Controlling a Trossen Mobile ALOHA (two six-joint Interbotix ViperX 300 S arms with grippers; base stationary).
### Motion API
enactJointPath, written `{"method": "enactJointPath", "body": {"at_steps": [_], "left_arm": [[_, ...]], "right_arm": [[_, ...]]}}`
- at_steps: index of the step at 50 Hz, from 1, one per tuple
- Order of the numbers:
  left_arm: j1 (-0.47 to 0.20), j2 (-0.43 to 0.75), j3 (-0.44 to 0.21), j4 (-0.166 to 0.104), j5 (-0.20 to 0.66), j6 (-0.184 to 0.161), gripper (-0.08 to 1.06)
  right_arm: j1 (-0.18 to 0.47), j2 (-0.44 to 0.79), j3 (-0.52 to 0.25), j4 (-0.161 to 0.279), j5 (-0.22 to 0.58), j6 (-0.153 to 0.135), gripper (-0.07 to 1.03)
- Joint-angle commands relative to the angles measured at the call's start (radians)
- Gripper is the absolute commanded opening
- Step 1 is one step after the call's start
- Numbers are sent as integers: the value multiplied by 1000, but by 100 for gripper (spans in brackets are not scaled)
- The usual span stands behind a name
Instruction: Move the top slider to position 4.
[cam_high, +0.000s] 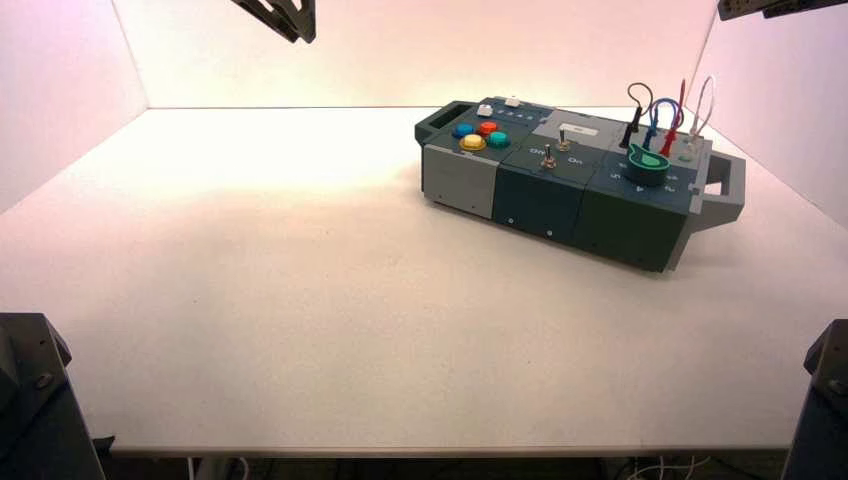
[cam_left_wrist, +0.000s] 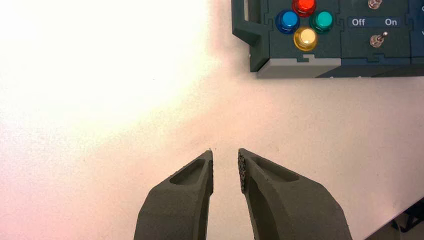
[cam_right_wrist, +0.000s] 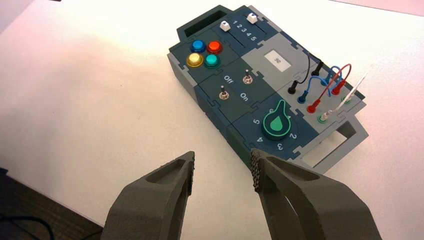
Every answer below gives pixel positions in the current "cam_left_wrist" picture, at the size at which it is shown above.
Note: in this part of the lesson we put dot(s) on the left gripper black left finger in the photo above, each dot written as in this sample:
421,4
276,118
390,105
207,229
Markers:
177,205

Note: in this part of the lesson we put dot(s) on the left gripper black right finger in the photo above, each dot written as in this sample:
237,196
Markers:
291,208

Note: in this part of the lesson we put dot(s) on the blue grey control box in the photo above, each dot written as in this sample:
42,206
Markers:
361,56

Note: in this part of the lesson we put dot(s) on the yellow push button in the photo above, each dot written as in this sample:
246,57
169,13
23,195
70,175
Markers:
305,38

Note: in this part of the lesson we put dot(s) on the blue push button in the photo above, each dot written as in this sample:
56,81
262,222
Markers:
287,22

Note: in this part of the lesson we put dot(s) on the green push button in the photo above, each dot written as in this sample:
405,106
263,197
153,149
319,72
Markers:
322,22

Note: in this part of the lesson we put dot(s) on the red push button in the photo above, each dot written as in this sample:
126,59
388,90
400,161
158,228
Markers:
304,6

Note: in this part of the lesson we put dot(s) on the metal toggle switch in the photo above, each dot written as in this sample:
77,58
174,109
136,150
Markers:
375,3
377,40

